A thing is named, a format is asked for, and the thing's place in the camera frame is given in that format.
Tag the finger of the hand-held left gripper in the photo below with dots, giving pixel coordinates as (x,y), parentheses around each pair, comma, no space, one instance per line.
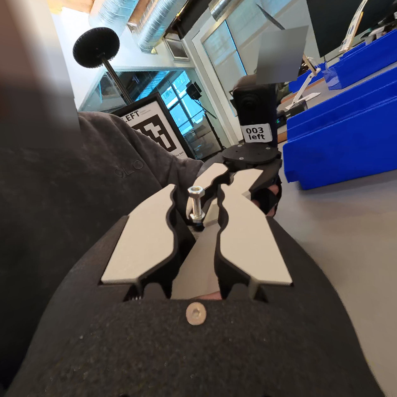
(248,178)
(211,177)

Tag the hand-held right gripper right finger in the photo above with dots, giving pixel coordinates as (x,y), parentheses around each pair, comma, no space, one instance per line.
(254,248)

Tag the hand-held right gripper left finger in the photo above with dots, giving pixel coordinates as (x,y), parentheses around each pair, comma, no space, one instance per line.
(139,248)

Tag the silver bolt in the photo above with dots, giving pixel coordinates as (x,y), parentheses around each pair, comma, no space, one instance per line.
(196,193)

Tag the blue plastic bin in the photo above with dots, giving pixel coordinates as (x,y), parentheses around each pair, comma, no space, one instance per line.
(347,105)
(304,79)
(347,155)
(366,62)

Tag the person's left hand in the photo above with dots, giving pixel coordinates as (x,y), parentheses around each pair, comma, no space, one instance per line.
(271,206)

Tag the white document stand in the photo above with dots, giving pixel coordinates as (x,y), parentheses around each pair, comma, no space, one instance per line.
(301,93)

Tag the black white marker board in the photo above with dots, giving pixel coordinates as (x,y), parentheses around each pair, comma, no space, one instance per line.
(158,133)

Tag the person's dark clothing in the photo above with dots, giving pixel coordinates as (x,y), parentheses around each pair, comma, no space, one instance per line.
(74,205)

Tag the black monitor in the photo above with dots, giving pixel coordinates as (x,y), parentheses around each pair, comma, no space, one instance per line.
(335,18)

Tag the black pole stand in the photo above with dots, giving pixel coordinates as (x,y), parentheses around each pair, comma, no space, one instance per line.
(96,46)

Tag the silver ventilation duct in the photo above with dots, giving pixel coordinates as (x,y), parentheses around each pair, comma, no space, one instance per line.
(155,18)

